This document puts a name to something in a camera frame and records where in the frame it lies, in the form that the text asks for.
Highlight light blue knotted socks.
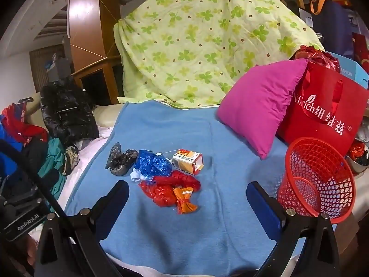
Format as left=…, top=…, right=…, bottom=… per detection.
left=130, top=170, right=150, bottom=183

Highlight brown cardboard piece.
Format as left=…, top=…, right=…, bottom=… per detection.
left=334, top=216, right=359, bottom=254

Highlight black plastic bag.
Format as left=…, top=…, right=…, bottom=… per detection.
left=105, top=142, right=139, bottom=176

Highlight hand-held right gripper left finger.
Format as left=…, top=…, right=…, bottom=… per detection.
left=35, top=180, right=130, bottom=277

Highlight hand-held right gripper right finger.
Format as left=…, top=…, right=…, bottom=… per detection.
left=246, top=181, right=341, bottom=277

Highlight blue blanket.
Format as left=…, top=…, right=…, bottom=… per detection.
left=65, top=101, right=306, bottom=274

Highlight dark red gift bag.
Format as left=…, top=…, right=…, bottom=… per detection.
left=352, top=32, right=369, bottom=64

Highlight olive patterned cloth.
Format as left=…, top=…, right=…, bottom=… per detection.
left=63, top=146, right=80, bottom=176

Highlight steel bowl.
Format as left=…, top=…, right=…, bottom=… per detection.
left=344, top=141, right=369, bottom=175

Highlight blue plastic bag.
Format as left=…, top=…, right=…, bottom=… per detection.
left=134, top=149, right=173, bottom=178

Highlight orange white medicine box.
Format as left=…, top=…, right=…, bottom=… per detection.
left=172, top=148, right=204, bottom=176

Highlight curved wooden panel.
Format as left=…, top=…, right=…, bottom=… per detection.
left=68, top=0, right=122, bottom=71

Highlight red and blue clothing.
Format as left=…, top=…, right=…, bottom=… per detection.
left=0, top=101, right=48, bottom=151

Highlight green clover print quilt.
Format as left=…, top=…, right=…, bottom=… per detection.
left=113, top=0, right=325, bottom=109

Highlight red shopping bag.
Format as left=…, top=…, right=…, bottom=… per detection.
left=277, top=60, right=369, bottom=158

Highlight wooden cabinet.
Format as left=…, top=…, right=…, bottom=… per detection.
left=71, top=56, right=125, bottom=106

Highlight black puffer jacket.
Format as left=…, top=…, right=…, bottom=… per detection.
left=40, top=78, right=100, bottom=148

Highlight magenta pillow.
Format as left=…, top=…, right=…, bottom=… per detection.
left=216, top=58, right=309, bottom=160

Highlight navy tote bag orange handles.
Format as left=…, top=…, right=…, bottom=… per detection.
left=310, top=0, right=355, bottom=61

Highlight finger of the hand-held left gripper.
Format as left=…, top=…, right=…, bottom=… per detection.
left=0, top=139, right=65, bottom=220

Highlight red plastic bag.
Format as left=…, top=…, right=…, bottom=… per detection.
left=140, top=170, right=201, bottom=208

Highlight shiny red foil bag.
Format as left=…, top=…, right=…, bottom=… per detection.
left=290, top=45, right=342, bottom=72

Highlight cream cushion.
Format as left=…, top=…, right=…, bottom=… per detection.
left=94, top=104, right=124, bottom=130

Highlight dark cloth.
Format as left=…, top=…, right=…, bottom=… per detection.
left=21, top=137, right=49, bottom=174

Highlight red mesh basket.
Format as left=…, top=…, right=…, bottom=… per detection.
left=277, top=137, right=356, bottom=225

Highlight orange wrapper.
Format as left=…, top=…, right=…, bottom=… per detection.
left=172, top=187, right=198, bottom=215

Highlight blue cardboard box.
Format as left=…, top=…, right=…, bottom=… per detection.
left=326, top=51, right=369, bottom=90

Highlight teal cloth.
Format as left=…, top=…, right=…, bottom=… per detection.
left=37, top=138, right=67, bottom=202

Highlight person's left hand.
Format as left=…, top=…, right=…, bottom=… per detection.
left=24, top=234, right=39, bottom=269

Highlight pale pink bed sheet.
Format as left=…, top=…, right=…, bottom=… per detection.
left=56, top=127, right=116, bottom=205

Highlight grey storage box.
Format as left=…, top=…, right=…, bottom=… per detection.
left=47, top=58, right=70, bottom=83

